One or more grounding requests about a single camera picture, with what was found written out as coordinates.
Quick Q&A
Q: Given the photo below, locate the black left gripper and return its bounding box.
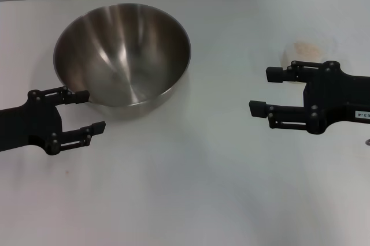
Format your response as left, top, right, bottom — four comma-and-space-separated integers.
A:
0, 85, 106, 156

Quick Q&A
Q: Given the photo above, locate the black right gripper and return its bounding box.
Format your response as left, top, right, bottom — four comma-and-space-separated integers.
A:
249, 61, 370, 135

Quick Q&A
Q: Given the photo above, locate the clear plastic measuring cup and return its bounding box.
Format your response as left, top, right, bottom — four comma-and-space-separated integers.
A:
279, 36, 339, 85

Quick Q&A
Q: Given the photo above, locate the stainless steel mixing bowl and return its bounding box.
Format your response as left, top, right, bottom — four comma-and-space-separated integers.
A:
53, 2, 192, 121

